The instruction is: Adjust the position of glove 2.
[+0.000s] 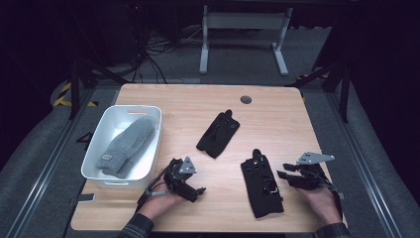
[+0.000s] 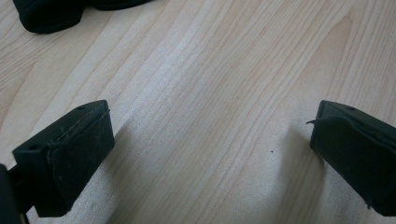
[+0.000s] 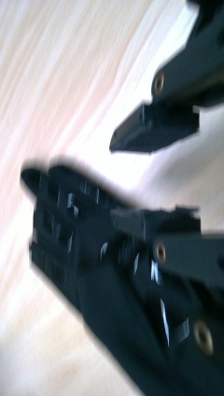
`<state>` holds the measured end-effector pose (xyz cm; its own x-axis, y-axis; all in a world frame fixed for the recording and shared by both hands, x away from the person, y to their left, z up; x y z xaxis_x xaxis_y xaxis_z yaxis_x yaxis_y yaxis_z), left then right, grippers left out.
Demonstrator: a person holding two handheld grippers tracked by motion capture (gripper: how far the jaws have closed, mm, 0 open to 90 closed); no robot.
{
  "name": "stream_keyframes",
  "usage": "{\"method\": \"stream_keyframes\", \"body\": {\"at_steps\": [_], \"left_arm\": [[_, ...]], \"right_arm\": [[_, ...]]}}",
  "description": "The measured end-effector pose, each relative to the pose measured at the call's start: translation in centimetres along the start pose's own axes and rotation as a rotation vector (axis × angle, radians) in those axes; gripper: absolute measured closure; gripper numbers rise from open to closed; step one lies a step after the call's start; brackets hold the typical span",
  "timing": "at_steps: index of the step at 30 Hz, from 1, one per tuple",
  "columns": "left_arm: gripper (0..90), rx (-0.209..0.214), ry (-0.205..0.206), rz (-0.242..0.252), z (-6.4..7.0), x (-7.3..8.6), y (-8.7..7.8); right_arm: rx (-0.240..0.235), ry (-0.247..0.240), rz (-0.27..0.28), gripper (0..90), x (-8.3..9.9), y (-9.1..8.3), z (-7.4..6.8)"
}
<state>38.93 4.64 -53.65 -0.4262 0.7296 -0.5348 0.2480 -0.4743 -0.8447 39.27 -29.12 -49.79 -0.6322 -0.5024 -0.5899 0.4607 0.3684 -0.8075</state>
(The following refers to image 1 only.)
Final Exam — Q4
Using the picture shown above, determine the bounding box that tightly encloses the black metal stand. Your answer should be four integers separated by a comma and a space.
67, 59, 131, 121
285, 59, 352, 124

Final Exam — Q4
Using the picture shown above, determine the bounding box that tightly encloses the yellow black floor tape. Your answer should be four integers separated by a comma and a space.
52, 81, 99, 108

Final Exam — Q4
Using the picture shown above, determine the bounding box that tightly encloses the person's left hand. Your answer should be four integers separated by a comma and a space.
137, 190, 186, 221

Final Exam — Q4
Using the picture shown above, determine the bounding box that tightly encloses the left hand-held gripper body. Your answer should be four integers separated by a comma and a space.
162, 156, 199, 202

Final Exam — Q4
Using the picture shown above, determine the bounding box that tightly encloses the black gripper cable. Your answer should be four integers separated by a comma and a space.
330, 184, 345, 221
136, 160, 181, 212

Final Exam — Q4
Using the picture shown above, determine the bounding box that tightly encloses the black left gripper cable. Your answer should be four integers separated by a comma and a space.
136, 160, 181, 212

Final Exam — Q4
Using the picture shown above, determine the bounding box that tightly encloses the grey labelled mitten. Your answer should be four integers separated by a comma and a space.
95, 116, 156, 176

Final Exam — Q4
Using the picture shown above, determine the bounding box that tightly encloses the black glove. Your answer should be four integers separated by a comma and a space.
196, 108, 241, 160
240, 148, 285, 219

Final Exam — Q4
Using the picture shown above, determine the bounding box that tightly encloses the bundle of floor cables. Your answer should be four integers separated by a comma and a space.
131, 24, 206, 84

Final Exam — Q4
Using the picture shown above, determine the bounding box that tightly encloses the white metal desk frame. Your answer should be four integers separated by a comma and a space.
198, 4, 293, 77

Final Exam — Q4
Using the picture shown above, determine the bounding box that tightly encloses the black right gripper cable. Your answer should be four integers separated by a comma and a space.
330, 184, 345, 221

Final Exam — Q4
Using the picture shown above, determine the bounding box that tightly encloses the metal floor rail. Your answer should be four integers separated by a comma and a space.
5, 88, 97, 238
325, 91, 403, 238

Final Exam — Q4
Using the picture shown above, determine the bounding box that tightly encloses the white plastic bin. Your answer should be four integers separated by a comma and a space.
80, 104, 162, 189

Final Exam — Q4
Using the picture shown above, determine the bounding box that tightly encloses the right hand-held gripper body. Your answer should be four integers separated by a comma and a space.
290, 151, 337, 191

